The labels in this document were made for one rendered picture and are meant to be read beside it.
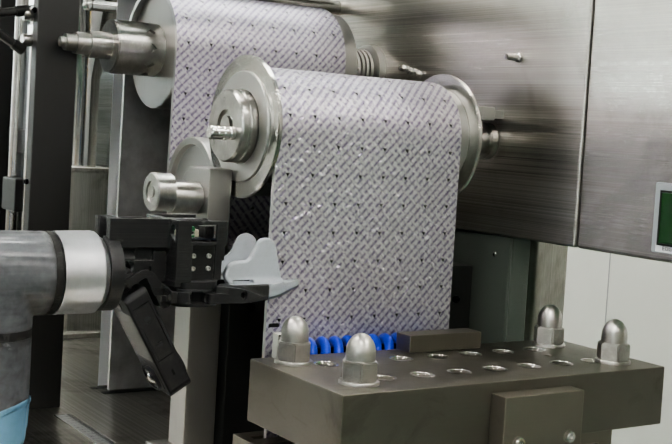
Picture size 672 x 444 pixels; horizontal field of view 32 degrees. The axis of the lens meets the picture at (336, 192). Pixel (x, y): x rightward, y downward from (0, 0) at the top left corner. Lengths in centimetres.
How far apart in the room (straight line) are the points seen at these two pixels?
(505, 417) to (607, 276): 339
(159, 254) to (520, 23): 52
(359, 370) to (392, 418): 5
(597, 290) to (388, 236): 329
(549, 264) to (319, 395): 63
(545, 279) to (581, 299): 298
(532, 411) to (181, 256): 35
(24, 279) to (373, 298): 39
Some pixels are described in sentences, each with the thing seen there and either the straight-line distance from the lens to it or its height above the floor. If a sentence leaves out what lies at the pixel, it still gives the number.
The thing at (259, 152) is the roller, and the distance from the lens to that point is 118.
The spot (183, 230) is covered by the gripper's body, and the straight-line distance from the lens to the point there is 108.
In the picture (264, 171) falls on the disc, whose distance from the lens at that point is 117.
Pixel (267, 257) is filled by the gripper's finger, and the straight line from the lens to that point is 114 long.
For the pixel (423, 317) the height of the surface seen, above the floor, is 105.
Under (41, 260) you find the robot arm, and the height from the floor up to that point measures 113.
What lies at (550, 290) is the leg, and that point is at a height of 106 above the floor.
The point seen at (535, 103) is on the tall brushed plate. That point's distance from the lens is 135.
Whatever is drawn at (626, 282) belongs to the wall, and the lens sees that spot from 441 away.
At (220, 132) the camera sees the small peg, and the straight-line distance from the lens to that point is 117.
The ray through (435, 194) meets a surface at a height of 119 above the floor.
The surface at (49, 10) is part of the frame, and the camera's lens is 142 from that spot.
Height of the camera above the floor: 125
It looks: 3 degrees down
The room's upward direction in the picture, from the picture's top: 3 degrees clockwise
